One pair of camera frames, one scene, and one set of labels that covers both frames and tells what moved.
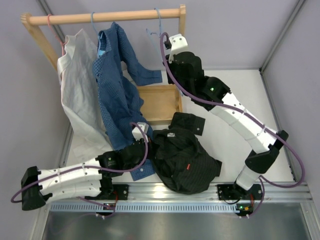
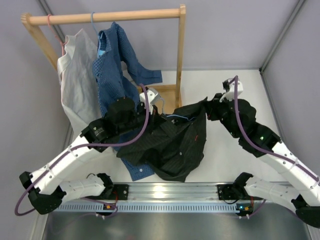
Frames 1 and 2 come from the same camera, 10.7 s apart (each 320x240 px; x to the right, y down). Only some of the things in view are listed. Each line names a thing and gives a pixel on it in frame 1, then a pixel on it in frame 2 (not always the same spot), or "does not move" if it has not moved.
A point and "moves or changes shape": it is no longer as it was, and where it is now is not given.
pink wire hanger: [62, 43] does not move
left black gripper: [143, 141] to [154, 119]
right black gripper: [170, 80] to [212, 107]
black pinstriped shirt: [178, 158] moves or changes shape
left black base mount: [121, 191] does not move
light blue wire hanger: [156, 38] to [173, 115]
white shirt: [80, 99] does not move
